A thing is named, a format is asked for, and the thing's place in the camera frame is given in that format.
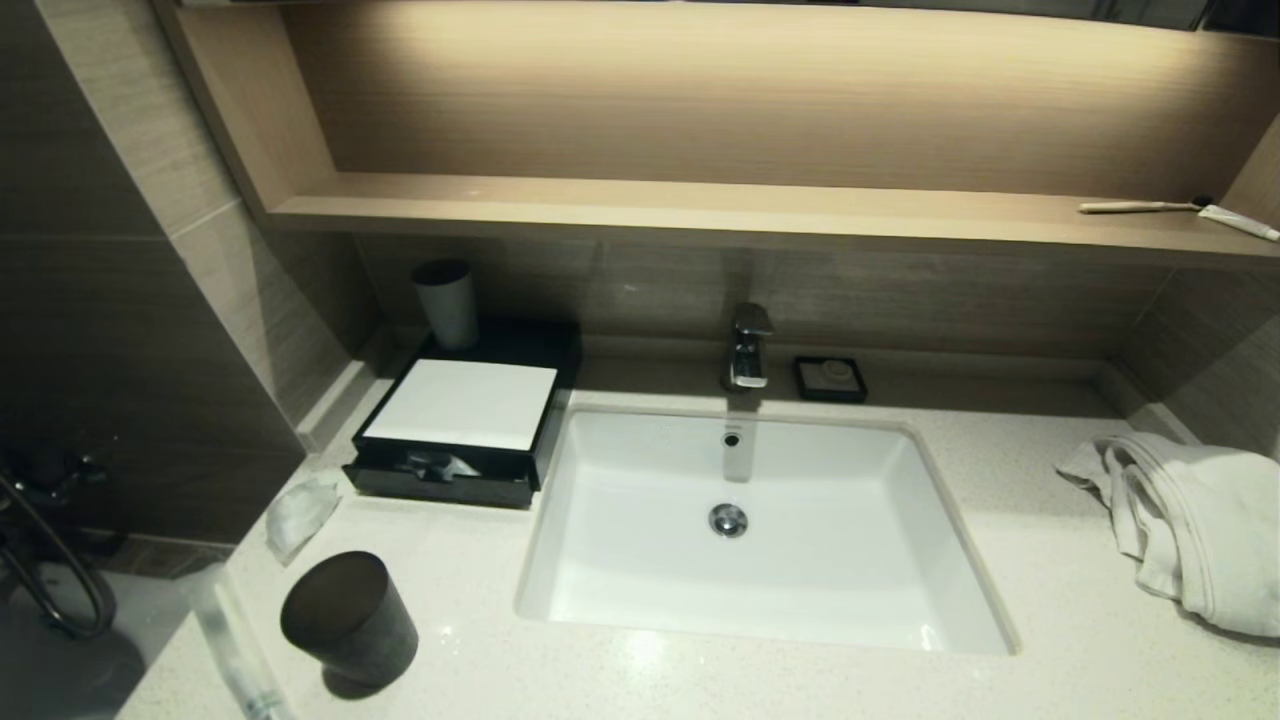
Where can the chrome faucet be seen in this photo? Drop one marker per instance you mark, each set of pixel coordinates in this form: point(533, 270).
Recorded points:
point(748, 350)

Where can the crumpled clear plastic sachet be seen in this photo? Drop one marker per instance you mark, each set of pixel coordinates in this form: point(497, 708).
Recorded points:
point(298, 515)

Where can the white packet green print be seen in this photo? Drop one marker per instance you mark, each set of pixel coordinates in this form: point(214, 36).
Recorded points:
point(460, 468)

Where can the white toothpaste tube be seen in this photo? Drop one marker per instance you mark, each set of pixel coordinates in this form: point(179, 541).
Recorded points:
point(1240, 222)

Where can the white towel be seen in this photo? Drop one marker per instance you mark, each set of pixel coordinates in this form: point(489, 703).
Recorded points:
point(1200, 520)

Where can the light grey cup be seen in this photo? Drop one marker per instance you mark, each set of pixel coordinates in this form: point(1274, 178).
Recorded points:
point(448, 310)

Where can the chrome drain plug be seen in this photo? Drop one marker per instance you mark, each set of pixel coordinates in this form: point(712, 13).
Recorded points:
point(728, 520)

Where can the round white soap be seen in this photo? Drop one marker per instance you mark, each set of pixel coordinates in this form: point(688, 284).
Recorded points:
point(835, 375)

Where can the black lacquer storage box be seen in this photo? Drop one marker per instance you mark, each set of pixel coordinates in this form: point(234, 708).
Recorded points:
point(530, 340)

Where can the white sink basin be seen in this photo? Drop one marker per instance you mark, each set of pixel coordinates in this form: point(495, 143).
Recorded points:
point(850, 540)

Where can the dark grey cup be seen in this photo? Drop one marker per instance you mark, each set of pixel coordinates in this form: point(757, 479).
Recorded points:
point(350, 620)

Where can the long clear toothbrush packet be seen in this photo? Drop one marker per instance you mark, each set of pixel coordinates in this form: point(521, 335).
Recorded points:
point(235, 645)

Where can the white toothbrush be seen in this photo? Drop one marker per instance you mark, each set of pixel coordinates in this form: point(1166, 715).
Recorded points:
point(1130, 207)

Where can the black soap dish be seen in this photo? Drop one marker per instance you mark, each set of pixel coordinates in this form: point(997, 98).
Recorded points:
point(805, 385)

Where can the wooden shelf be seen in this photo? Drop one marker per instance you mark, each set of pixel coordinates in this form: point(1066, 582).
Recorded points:
point(700, 210)

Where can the flat clear sealed packet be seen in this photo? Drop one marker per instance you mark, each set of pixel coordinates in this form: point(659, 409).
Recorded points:
point(422, 467)

